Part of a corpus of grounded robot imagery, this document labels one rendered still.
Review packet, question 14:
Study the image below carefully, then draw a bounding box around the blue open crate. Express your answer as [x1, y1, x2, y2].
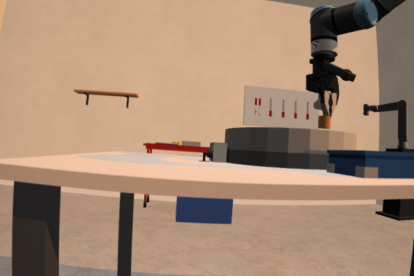
[327, 150, 414, 178]

